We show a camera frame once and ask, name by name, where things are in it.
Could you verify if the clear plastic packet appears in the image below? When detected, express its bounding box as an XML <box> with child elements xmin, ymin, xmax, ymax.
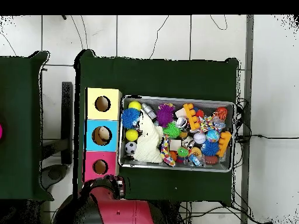
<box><xmin>189</xmin><ymin>153</ymin><xmax>204</xmax><ymax>167</ymax></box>

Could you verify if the shallow clear mesh bin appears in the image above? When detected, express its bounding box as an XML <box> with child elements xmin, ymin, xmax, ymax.
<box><xmin>119</xmin><ymin>95</ymin><xmax>237</xmax><ymax>173</ymax></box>

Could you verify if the wooden box with three holes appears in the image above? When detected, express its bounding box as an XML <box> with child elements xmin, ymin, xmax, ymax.
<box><xmin>84</xmin><ymin>87</ymin><xmax>123</xmax><ymax>184</ymax></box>

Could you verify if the purple spiky ball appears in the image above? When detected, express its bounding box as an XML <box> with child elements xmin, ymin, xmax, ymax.
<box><xmin>155</xmin><ymin>103</ymin><xmax>176</xmax><ymax>128</ymax></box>

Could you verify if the large blue spiky ball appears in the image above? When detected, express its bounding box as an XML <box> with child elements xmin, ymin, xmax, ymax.
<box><xmin>121</xmin><ymin>107</ymin><xmax>141</xmax><ymax>130</ymax></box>

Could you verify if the cream knitted cloth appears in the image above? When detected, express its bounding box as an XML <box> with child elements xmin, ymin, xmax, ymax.
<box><xmin>133</xmin><ymin>111</ymin><xmax>164</xmax><ymax>164</ymax></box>

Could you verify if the yellow ball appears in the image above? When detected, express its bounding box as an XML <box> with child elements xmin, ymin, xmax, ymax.
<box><xmin>128</xmin><ymin>100</ymin><xmax>142</xmax><ymax>111</ymax></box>
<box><xmin>125</xmin><ymin>128</ymin><xmax>140</xmax><ymax>142</ymax></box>

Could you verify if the green spiky ball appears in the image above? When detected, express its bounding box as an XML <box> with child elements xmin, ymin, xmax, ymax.
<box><xmin>163</xmin><ymin>122</ymin><xmax>182</xmax><ymax>139</ymax></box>

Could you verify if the small soccer ball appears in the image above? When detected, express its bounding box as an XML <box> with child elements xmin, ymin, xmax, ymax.
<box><xmin>124</xmin><ymin>141</ymin><xmax>138</xmax><ymax>156</ymax></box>

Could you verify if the silver metal can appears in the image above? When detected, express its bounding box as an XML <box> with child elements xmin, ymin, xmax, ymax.
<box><xmin>175</xmin><ymin>116</ymin><xmax>189</xmax><ymax>131</ymax></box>

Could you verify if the colourful patterned cloth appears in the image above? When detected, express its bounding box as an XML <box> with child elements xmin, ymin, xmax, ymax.
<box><xmin>159</xmin><ymin>134</ymin><xmax>176</xmax><ymax>168</ymax></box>

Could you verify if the orange toy building block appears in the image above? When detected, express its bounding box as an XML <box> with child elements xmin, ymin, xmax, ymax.
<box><xmin>183</xmin><ymin>103</ymin><xmax>201</xmax><ymax>131</ymax></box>

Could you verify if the dark green table cloth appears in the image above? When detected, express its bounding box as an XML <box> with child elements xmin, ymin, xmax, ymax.
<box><xmin>74</xmin><ymin>48</ymin><xmax>240</xmax><ymax>206</ymax></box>
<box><xmin>0</xmin><ymin>50</ymin><xmax>54</xmax><ymax>202</ymax></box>

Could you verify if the black floor cable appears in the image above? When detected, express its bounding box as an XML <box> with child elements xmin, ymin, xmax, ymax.
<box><xmin>235</xmin><ymin>132</ymin><xmax>299</xmax><ymax>142</ymax></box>

